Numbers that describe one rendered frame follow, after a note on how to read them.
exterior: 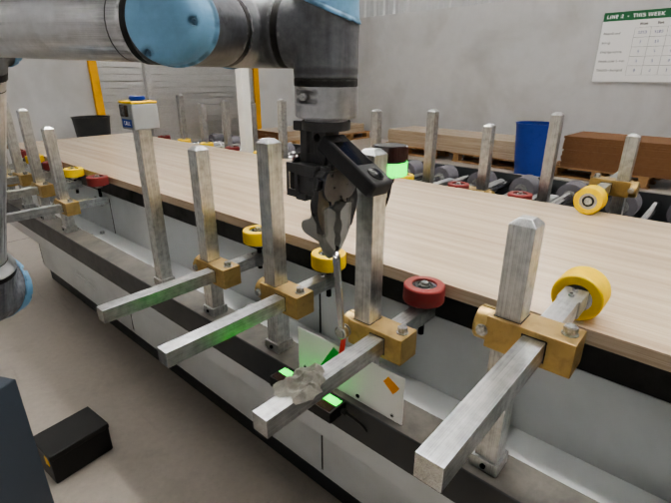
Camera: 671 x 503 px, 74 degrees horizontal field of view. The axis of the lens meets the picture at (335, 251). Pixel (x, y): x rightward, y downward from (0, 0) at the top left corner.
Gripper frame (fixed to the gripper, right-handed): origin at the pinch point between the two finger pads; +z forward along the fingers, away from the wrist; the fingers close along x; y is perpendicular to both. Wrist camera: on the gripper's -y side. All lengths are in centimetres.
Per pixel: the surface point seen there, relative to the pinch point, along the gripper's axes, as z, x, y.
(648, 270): 11, -58, -36
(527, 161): 81, -565, 158
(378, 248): 0.9, -7.8, -2.8
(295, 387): 15.3, 14.3, -5.1
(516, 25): -98, -746, 270
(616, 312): 11.4, -33.1, -35.4
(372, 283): 7.1, -6.5, -2.9
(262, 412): 15.9, 20.3, -5.0
